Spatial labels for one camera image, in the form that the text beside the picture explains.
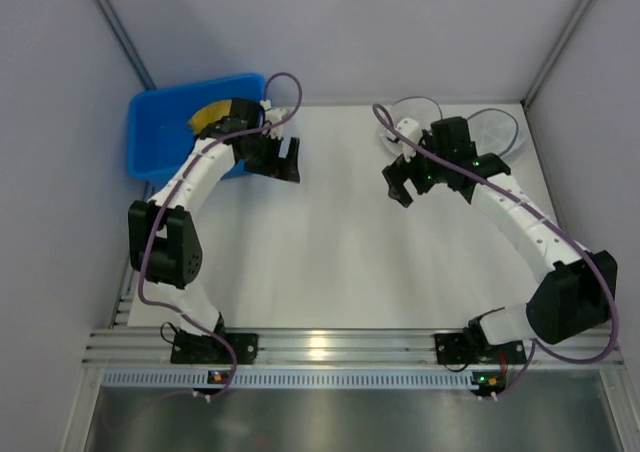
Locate aluminium frame rail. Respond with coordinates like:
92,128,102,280
81,327,626,368

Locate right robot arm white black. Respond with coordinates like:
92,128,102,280
382,117,617,351

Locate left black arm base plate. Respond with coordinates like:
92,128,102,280
170,330,259,365

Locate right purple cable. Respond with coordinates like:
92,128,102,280
372,102,622,401

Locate yellow garment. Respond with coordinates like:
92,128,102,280
187,99,232,136

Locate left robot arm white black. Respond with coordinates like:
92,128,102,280
128,98,300,339

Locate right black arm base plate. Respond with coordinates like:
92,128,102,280
434,328,527,366

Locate slotted grey cable duct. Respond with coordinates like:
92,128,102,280
102,368,504,390

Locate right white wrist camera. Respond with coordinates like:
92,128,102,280
383,117,423,162

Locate blue plastic bin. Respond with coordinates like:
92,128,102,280
127,73,266,188

